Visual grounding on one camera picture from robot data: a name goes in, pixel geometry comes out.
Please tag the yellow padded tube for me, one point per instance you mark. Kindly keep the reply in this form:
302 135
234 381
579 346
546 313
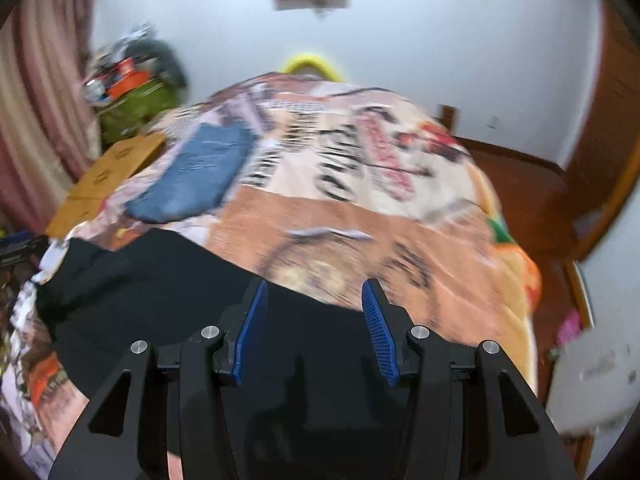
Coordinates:
305 56

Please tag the green bag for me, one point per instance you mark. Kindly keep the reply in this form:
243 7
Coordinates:
130 115

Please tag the wooden door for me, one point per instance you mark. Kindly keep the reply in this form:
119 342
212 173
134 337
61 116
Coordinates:
615 135

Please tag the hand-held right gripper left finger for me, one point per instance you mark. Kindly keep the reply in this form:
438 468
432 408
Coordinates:
250 332

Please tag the folded blue jeans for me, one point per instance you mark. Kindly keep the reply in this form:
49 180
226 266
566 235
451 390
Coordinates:
200 170

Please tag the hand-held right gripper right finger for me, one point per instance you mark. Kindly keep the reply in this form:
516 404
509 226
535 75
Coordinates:
380 332

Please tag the black pants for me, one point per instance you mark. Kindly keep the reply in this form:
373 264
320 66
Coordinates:
150 300

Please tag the pink cloth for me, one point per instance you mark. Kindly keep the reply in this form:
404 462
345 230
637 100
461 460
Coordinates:
570 327

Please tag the printed blanket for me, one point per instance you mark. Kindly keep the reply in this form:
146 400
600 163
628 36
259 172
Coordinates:
350 220

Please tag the white wall socket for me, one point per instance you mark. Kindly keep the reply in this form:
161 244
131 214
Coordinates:
493 122

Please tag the cardboard box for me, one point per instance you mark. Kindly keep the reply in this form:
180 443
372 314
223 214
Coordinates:
100 180

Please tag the wooden bed post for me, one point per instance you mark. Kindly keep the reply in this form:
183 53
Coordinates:
447 119

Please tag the pink striped curtain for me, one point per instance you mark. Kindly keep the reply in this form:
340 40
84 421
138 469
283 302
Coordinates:
35 85

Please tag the orange box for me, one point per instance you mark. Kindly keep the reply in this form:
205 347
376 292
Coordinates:
125 80

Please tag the white board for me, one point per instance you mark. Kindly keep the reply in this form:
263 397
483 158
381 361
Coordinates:
590 380

